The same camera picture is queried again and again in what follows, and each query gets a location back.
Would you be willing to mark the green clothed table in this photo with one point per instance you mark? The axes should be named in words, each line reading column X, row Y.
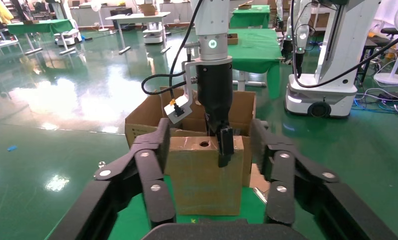
column 255, row 49
column 39, row 26
column 251, row 16

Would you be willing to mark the black stool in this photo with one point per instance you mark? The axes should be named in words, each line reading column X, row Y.
column 381, row 41

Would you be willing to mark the yellow cloth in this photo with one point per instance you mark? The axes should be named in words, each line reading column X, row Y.
column 1, row 11

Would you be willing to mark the brown cardboard sheet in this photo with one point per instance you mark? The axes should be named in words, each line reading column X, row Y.
column 256, row 179

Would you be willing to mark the small taped cardboard box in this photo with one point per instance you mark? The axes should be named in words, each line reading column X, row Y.
column 198, row 185

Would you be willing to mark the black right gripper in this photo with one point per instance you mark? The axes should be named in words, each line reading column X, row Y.
column 215, row 92

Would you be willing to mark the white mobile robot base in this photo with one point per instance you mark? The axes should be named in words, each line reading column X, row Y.
column 67, row 38
column 152, row 34

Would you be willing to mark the white desk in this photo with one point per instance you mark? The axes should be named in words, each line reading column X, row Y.
column 135, row 16

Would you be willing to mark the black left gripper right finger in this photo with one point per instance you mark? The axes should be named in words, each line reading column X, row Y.
column 281, row 172

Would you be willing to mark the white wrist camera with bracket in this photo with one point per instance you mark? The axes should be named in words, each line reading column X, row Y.
column 179, row 109

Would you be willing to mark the blue floor scrap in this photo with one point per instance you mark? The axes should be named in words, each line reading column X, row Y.
column 12, row 148

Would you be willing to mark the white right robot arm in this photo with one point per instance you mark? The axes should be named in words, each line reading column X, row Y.
column 212, row 20

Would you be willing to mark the large open cardboard carton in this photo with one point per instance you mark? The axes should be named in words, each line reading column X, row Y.
column 145, row 114

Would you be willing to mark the silver binder clip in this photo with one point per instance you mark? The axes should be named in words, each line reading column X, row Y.
column 101, row 164
column 260, row 193

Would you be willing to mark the small brown box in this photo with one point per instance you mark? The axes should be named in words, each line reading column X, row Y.
column 232, row 39

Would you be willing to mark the white standing fan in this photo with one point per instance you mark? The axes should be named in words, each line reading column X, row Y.
column 389, row 78
column 97, row 6

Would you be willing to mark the white wheeled robot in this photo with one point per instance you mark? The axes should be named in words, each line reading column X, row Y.
column 334, row 66

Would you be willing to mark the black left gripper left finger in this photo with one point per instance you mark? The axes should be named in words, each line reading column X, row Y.
column 152, row 172

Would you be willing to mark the brown cardboard box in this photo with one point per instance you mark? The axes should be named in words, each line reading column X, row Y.
column 148, row 10

